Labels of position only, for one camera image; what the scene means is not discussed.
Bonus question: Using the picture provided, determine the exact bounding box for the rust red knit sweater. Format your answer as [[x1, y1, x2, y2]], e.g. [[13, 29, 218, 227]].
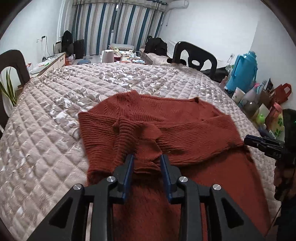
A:
[[78, 91, 270, 240]]

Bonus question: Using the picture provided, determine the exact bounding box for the yellow green floral bag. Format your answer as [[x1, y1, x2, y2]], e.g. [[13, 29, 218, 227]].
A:
[[270, 113, 285, 139]]

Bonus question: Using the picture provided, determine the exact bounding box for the red gift bag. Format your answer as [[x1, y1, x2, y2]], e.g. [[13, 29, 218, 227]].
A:
[[270, 83, 292, 105]]

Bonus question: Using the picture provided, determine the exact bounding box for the white paper cup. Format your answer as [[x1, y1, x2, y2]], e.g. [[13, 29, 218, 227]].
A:
[[232, 87, 245, 104]]

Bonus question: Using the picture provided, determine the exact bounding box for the beige quilted table cover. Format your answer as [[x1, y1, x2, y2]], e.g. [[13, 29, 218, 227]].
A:
[[1, 63, 280, 240]]

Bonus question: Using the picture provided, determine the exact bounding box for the blue thermos jug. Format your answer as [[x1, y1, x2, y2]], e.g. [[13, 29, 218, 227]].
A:
[[224, 51, 258, 97]]

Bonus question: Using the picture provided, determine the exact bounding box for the black chair far right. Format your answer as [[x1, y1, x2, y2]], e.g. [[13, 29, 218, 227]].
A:
[[166, 41, 217, 78]]

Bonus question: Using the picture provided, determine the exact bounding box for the green leafy plant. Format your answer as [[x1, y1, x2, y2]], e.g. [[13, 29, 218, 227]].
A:
[[1, 68, 17, 107]]

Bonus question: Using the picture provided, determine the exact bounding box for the beige sofa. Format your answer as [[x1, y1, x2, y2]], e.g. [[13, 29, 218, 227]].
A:
[[139, 48, 169, 65]]

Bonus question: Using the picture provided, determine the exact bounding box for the black backpack on sofa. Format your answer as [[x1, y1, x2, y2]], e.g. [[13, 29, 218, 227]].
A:
[[144, 36, 168, 56]]

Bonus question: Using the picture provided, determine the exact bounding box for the blue round stool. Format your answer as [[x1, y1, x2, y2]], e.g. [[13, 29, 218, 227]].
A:
[[77, 59, 91, 65]]

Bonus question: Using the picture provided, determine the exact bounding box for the white low cabinet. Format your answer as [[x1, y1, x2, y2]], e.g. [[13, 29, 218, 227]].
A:
[[29, 52, 66, 77]]

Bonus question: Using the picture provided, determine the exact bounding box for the white air conditioner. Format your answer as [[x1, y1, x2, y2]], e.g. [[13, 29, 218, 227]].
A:
[[166, 0, 189, 10]]

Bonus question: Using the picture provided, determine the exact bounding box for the black bag by curtain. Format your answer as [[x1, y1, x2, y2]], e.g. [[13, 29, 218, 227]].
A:
[[61, 30, 74, 57]]

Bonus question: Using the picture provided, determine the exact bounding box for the dark chair left side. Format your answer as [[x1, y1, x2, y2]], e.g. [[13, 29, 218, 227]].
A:
[[1, 50, 30, 128]]

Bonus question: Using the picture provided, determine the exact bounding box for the striped blue beige curtain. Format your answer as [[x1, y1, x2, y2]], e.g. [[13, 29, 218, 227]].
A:
[[68, 1, 168, 55]]

